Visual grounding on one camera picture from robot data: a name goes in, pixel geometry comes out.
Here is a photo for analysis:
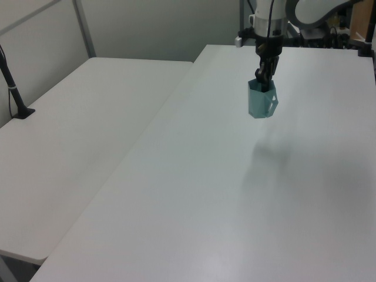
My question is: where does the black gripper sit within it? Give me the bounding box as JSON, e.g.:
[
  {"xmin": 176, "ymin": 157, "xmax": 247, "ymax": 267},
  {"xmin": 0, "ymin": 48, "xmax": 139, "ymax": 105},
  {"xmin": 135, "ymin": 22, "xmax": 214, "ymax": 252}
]
[{"xmin": 253, "ymin": 34, "xmax": 285, "ymax": 92}]

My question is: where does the teal hexagonal cup with handle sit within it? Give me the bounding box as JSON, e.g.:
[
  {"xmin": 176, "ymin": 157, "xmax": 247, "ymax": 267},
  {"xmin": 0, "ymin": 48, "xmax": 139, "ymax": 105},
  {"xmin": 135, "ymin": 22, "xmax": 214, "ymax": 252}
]
[{"xmin": 247, "ymin": 78, "xmax": 280, "ymax": 120}]

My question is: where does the black clamp pole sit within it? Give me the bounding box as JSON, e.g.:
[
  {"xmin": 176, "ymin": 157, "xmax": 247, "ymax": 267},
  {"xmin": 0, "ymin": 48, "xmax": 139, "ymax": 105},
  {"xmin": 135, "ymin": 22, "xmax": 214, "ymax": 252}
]
[{"xmin": 356, "ymin": 0, "xmax": 376, "ymax": 58}]

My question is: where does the wooden board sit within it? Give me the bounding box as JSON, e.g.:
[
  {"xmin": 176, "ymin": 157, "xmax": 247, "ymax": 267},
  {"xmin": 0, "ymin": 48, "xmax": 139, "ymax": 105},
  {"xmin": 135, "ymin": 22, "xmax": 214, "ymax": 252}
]
[{"xmin": 349, "ymin": 0, "xmax": 376, "ymax": 42}]

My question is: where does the grey table leg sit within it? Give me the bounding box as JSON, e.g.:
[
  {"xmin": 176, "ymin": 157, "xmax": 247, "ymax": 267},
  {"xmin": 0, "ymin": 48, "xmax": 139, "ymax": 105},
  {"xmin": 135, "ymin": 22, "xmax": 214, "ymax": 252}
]
[{"xmin": 0, "ymin": 254, "xmax": 17, "ymax": 282}]

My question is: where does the small white box on bracket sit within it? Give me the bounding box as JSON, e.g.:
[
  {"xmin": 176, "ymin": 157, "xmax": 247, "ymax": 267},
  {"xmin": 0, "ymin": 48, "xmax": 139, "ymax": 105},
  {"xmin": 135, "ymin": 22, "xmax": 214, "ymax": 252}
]
[{"xmin": 234, "ymin": 28, "xmax": 256, "ymax": 48}]

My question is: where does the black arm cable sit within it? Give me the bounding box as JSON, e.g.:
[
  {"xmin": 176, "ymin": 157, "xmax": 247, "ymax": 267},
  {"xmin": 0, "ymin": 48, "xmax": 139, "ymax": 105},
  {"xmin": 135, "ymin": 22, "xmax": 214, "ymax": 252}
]
[{"xmin": 265, "ymin": 0, "xmax": 276, "ymax": 39}]

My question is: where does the black cable bundle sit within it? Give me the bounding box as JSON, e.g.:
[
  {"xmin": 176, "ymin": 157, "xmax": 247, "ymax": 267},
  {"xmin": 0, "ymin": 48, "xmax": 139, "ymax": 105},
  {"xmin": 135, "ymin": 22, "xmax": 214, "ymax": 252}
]
[{"xmin": 328, "ymin": 25, "xmax": 350, "ymax": 48}]

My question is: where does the black camera pole with base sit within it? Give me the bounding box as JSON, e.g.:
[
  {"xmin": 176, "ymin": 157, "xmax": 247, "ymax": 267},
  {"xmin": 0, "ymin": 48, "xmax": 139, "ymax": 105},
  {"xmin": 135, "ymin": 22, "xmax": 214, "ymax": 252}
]
[{"xmin": 0, "ymin": 44, "xmax": 36, "ymax": 120}]

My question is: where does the thin black cable on pole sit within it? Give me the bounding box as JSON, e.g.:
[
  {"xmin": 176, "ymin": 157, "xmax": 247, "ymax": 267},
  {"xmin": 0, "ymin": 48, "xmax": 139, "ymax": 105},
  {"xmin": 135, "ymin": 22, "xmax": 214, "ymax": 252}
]
[{"xmin": 0, "ymin": 46, "xmax": 15, "ymax": 119}]

